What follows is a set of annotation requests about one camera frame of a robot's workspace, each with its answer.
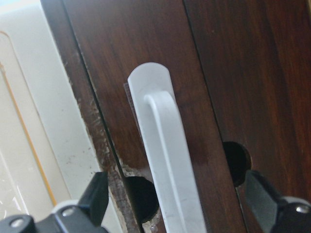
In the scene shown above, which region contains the dark wooden drawer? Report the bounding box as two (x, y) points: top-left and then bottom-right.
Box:
(64, 0), (246, 233)

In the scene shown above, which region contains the dark wooden drawer cabinet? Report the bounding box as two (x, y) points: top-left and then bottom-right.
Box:
(42, 0), (311, 233)

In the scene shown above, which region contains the cream plastic storage box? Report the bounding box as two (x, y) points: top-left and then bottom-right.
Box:
(0, 4), (122, 233)

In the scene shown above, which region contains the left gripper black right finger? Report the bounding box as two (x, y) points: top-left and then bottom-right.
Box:
(245, 170), (288, 233)

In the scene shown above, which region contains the white drawer handle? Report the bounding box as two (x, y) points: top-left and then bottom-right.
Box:
(128, 63), (207, 233)

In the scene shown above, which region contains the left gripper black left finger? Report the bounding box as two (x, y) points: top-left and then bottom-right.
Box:
(78, 172), (109, 226)

